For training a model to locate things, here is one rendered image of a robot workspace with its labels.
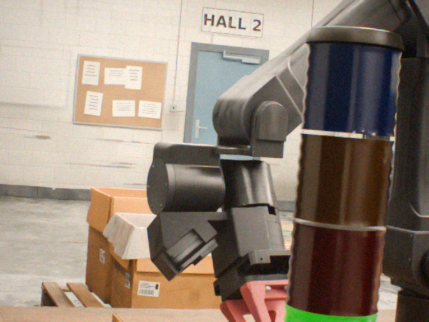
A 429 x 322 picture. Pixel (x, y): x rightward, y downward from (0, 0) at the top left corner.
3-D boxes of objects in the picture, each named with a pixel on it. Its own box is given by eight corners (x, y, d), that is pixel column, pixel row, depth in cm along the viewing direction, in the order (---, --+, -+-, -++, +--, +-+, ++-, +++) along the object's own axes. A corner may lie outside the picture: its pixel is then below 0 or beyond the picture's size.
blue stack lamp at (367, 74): (366, 134, 37) (372, 56, 37) (413, 138, 33) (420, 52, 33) (285, 128, 36) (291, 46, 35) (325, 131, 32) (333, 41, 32)
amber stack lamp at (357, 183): (358, 216, 37) (365, 138, 37) (405, 228, 33) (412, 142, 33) (278, 212, 36) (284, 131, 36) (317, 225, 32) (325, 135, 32)
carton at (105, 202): (193, 305, 474) (201, 200, 471) (99, 305, 456) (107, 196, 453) (163, 284, 528) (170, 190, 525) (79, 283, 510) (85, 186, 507)
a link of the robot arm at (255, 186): (228, 213, 83) (218, 147, 86) (204, 234, 88) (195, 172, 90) (290, 214, 86) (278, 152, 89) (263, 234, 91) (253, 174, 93)
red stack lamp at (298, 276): (350, 296, 37) (358, 219, 37) (396, 316, 34) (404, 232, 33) (270, 295, 36) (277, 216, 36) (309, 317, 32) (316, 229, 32)
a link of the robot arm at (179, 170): (173, 221, 80) (184, 92, 80) (140, 209, 88) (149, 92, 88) (280, 223, 86) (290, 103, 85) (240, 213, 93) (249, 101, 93)
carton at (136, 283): (246, 337, 411) (255, 234, 408) (117, 336, 394) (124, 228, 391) (208, 306, 475) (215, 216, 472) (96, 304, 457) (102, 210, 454)
